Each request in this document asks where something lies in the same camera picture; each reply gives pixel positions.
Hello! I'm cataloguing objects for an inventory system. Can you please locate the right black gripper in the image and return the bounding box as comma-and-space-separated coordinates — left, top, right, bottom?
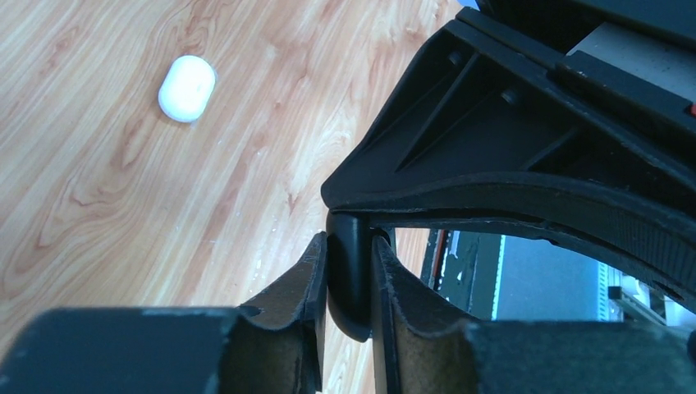
321, 1, 695, 311

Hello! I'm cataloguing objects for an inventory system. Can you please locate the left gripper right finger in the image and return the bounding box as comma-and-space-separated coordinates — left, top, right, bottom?
371, 236, 695, 393

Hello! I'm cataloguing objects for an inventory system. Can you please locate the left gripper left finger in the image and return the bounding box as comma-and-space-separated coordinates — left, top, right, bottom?
1, 232, 327, 393

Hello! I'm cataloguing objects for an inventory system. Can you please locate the black earbud charging case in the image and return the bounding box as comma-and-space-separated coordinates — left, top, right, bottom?
326, 213, 396, 342

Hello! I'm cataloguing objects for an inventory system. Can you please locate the white earbud charging case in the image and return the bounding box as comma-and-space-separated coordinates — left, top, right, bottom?
158, 55, 217, 123

